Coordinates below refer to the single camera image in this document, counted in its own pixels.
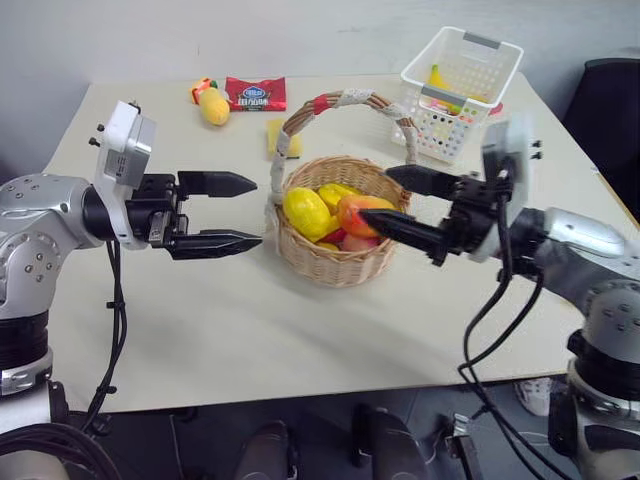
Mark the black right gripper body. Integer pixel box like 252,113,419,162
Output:
441,171,515,256

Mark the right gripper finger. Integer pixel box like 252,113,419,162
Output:
356,208,452,268
383,164,465,198

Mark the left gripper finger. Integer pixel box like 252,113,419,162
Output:
169,229,264,262
177,170,259,199

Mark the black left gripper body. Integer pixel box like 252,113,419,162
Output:
124,172,190,249

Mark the orange red mango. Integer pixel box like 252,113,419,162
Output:
335,194,402,239

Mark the white perforated plastic basket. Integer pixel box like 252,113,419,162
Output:
399,25,525,166

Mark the pink peach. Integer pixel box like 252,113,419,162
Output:
339,233,382,253

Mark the yellow starfruit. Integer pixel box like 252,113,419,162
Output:
318,183,362,217

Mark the yellow sponge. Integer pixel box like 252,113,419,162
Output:
264,118,306,162

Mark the pink toy item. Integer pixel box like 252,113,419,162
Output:
429,97,464,119

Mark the yellow lemon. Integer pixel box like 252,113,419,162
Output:
283,186,333,242

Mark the toy hamburger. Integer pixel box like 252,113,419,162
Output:
188,76,222,107

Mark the red snack packet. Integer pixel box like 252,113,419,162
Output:
223,75,289,115

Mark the yellow banana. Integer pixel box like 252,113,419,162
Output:
426,64,466,114

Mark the black chair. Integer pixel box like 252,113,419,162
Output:
561,58,640,227

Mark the white sneaker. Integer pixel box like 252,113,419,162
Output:
514,376,554,418

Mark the dark rounded shape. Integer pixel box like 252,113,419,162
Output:
351,402,432,480
233,419,297,480

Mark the black metal clamp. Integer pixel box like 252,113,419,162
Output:
438,412,484,480

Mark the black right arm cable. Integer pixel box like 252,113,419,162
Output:
457,167,566,480

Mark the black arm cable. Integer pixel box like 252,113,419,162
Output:
79,238,129,437
457,167,566,480

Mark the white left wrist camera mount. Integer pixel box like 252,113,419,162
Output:
88,99,158,251

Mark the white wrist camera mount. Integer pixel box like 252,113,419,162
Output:
88,99,158,251
479,112,545,264

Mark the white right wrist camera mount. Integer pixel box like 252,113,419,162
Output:
479,112,545,264

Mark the wicker basket with handle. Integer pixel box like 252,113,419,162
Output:
263,88,419,290

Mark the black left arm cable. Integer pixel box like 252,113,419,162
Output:
79,238,129,437

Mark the black cable bundle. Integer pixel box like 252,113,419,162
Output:
0,421,122,480

